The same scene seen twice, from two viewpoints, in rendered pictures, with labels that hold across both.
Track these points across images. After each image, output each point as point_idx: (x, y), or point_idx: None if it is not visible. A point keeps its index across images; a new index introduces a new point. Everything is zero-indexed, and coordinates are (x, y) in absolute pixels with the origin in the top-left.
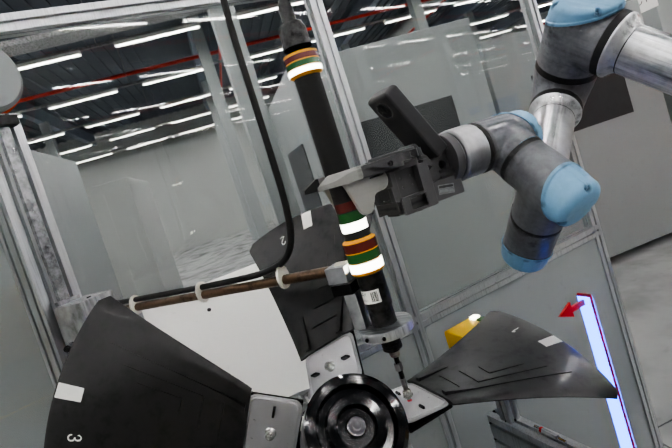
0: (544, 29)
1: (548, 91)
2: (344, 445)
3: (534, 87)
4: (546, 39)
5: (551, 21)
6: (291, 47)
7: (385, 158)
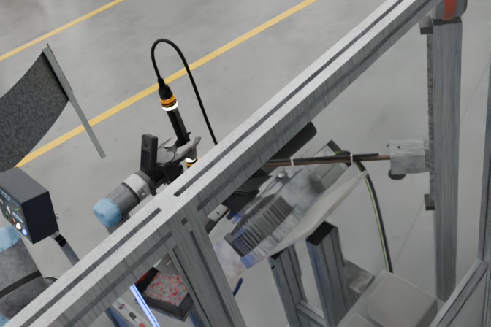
0: (18, 247)
1: (49, 277)
2: None
3: (49, 285)
4: (25, 248)
5: (17, 234)
6: (169, 95)
7: (162, 143)
